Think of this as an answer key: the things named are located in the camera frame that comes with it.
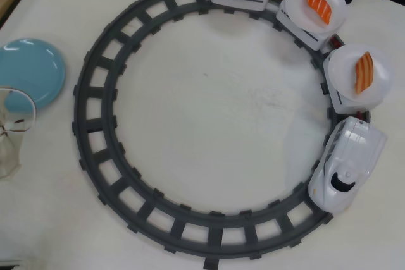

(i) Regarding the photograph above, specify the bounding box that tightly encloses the white toy train car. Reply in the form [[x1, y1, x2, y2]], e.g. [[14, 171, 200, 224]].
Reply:
[[322, 58, 385, 115]]

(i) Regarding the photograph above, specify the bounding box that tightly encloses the white toy Shinkansen locomotive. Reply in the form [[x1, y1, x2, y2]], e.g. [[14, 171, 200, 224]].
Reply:
[[308, 116, 389, 214]]

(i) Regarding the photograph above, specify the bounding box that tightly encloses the orange salmon toy sushi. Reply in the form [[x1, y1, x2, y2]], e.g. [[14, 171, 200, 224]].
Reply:
[[304, 0, 333, 26]]

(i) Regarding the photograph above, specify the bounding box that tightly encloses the striped orange toy sushi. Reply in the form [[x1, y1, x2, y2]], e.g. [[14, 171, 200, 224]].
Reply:
[[354, 51, 375, 94]]

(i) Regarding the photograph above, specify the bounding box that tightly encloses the blue round dish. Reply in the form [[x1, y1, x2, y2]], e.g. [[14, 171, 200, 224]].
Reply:
[[0, 37, 67, 113]]

